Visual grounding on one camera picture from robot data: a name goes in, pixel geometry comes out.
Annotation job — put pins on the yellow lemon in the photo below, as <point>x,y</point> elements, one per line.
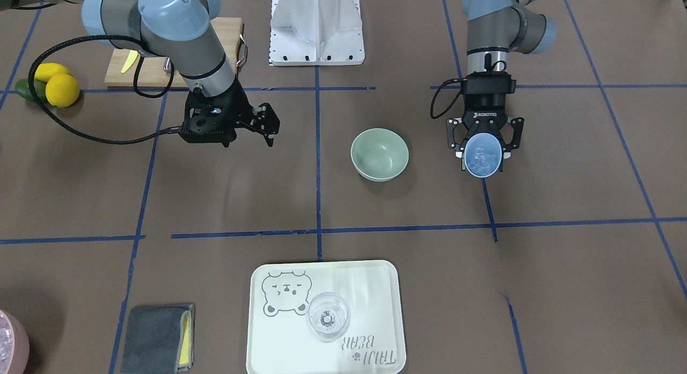
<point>62,90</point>
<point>46,71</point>

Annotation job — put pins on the green lime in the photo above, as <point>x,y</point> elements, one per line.
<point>23,88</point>

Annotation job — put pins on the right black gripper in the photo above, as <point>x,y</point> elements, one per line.
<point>239,107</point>

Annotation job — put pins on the pink bowl with ice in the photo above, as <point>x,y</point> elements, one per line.
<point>15,345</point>

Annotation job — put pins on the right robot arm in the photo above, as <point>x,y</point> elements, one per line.
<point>180,30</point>

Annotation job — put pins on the clear wine glass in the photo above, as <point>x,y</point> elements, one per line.
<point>328,316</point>

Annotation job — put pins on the ice cubes in cup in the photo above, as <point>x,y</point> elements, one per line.
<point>483,159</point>

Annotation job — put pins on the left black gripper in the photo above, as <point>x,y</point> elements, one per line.
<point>484,119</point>

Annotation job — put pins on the grey folded cloth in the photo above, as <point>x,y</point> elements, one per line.
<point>159,339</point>

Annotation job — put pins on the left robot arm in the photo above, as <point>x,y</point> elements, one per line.
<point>495,29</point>

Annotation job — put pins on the wooden cutting board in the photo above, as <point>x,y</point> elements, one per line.
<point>152,75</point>

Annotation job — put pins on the light blue cup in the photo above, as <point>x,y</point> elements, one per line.
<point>488,140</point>

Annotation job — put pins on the mint green bowl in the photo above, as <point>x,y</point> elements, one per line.
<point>379,155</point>

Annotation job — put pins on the cream bear tray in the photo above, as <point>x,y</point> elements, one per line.
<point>278,335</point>

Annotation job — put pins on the white camera pole base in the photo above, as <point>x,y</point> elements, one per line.
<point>316,32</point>

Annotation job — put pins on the yellow plastic knife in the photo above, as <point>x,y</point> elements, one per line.
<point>132,57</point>

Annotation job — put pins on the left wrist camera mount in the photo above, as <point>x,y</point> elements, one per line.
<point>488,82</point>

